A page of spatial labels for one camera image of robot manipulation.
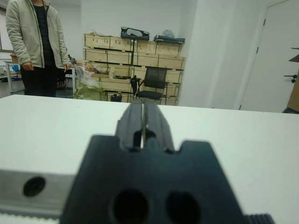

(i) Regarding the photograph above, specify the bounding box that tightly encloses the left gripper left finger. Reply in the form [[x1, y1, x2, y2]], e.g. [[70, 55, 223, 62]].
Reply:
[[116, 98, 143, 152]]

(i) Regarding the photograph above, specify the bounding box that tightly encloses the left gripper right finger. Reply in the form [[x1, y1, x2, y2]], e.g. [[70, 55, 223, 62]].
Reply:
[[143, 98, 175, 154]]

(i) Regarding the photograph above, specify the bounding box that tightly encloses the brown cardboard box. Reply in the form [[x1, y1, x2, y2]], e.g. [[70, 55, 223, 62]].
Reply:
[[282, 46, 299, 115]]

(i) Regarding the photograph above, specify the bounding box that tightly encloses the folded black chair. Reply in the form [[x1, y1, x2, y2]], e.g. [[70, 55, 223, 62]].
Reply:
[[130, 75, 143, 99]]

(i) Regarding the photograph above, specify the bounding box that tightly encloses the black mesh office chair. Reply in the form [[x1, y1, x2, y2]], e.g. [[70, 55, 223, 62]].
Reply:
[[135, 67, 170, 105]]

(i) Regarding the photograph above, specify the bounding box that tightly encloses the green sack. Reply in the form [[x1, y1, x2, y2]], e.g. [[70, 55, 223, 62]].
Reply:
[[74, 80, 105, 101]]

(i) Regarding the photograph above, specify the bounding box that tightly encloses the white plastic bag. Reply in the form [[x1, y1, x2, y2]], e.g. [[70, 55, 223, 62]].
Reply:
[[76, 66, 97, 84]]

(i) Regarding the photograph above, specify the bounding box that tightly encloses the stack of wooden crates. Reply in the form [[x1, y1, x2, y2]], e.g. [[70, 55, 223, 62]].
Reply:
[[83, 32, 186, 106]]

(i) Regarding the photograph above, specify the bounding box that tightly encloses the flat black case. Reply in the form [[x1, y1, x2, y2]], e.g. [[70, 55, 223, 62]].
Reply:
[[153, 34, 186, 44]]

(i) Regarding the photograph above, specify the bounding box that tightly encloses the black padded case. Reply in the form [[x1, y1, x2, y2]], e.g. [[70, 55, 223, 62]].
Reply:
[[121, 27, 150, 41]]

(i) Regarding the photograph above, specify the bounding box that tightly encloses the white door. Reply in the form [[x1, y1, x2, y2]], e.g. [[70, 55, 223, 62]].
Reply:
[[240, 0, 299, 114]]

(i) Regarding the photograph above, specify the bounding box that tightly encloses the white desk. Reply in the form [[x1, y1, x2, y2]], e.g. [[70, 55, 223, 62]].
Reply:
[[3, 59, 78, 94]]

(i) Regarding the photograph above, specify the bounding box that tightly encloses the person in beige jacket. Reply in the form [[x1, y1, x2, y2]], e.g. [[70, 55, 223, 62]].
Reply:
[[5, 0, 72, 98]]

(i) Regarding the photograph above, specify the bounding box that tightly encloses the black door handle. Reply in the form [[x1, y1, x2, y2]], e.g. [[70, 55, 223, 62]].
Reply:
[[284, 74, 298, 84]]

